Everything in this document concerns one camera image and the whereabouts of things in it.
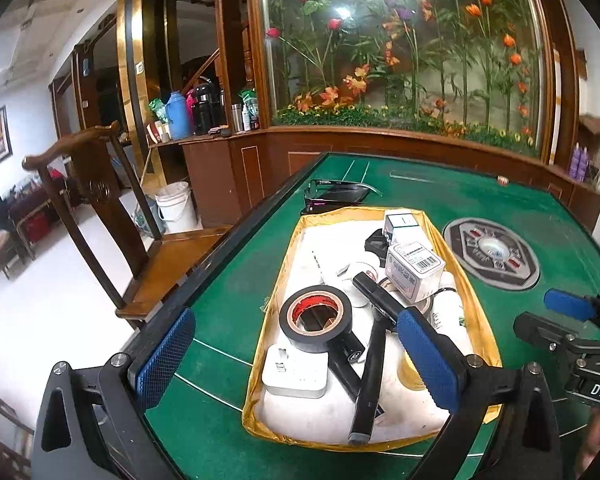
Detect round mahjong table control panel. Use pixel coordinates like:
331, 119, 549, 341
443, 217, 541, 292

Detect black marker with cream cap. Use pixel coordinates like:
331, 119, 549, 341
348, 271, 422, 446

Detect small white printed box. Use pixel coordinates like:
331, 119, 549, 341
385, 243, 445, 304

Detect black tape roll red core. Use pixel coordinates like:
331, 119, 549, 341
278, 285, 352, 353

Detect black tube with gold band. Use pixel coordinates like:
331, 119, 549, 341
327, 339, 385, 419

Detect wooden chair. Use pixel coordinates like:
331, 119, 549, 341
22, 122, 230, 328

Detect white power adapter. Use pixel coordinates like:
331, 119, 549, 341
261, 344, 328, 399

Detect white plastic bucket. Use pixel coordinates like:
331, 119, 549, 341
155, 181, 201, 234

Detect person's right hand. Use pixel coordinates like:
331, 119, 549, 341
574, 408, 600, 479

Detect blue thermos jug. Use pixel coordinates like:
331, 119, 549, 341
166, 91, 192, 140

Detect black eyeglasses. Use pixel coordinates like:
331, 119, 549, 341
301, 179, 382, 214

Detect artificial flower display window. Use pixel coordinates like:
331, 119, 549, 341
258, 0, 562, 162

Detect yellow fabric storage tray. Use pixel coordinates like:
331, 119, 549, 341
242, 206, 502, 452

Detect small white blue box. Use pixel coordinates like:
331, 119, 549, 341
382, 210, 422, 245

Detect purple spray bottles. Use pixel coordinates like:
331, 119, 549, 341
568, 143, 590, 182

